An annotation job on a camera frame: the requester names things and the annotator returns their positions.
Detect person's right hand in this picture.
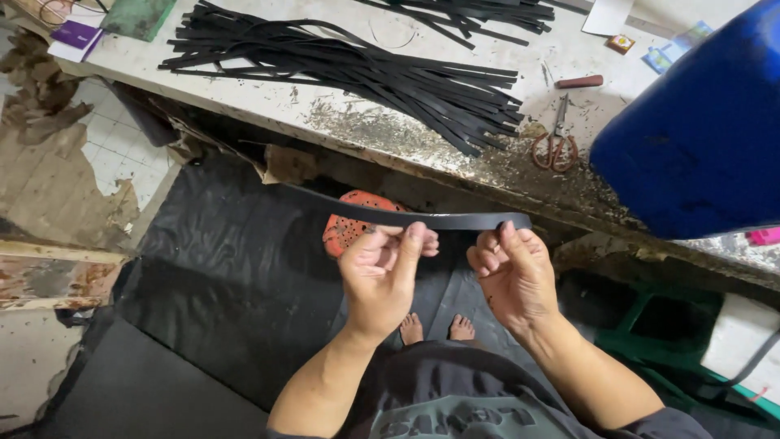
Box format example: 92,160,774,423
466,221,560,335

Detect person's left hand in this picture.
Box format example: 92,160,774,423
338,222,440,340

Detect black rubber strip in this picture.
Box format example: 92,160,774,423
277,182,533,231

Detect person's left foot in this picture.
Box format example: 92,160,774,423
400,313,424,346

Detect person's foot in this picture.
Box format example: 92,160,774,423
400,313,424,346
449,314,475,341

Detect orange perforated clog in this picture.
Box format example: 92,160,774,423
322,189,409,259

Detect person's right foot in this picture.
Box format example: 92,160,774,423
449,314,475,341

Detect person's dark printed shirt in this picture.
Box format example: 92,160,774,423
265,339,714,439

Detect black plastic sheet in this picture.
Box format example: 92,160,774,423
113,149,586,412

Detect green plastic crate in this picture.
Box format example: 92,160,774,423
594,282,780,422

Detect pile of black rubber strips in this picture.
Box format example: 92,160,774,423
158,0,525,158

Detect blue plastic drum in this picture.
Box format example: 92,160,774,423
589,0,780,240

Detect white foam block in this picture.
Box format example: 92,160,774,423
701,294,780,406

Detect heap of black strips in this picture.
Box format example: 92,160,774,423
353,0,589,51

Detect white paper sheet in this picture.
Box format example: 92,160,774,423
581,0,635,37

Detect blue printed card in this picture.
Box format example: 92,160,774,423
641,21,714,75

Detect wooden plank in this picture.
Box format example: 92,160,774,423
0,239,129,312

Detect green cutting mat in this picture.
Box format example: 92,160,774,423
100,0,178,43

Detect brown torn cardboard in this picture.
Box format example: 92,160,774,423
0,29,141,251

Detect purple booklet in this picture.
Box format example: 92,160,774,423
48,20,106,63

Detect orange-handled scissors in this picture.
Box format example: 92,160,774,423
531,93,579,173

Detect brown wooden handle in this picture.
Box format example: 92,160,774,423
555,74,605,90

